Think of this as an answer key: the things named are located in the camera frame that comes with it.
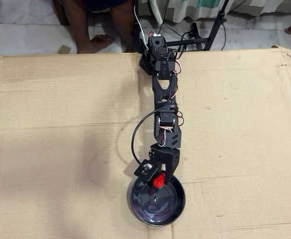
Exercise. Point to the black round plastic bin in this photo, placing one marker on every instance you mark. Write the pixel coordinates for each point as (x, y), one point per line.
(157, 206)

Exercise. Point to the red lego block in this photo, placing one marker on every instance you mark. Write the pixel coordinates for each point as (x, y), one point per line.
(159, 180)

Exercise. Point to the brown cardboard sheet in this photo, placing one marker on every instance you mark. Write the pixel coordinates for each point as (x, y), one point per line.
(60, 124)

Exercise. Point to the bare human leg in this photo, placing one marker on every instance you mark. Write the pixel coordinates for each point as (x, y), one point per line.
(123, 25)
(83, 27)

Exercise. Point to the black wrist camera board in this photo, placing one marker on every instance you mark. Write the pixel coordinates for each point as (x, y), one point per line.
(146, 171)

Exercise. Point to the black tripod stand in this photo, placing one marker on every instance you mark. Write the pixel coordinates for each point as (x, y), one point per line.
(218, 20)

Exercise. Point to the patterned bed sheet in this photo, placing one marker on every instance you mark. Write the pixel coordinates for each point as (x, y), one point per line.
(259, 5)

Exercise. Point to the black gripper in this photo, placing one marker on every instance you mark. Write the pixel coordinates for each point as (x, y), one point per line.
(169, 159)

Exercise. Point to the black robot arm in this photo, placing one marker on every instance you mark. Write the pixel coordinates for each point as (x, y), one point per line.
(160, 87)

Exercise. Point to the small cardboard scrap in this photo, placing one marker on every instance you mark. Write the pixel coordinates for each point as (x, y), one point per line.
(64, 49)

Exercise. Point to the white pipe leg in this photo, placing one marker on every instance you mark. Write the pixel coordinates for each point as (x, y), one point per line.
(157, 12)

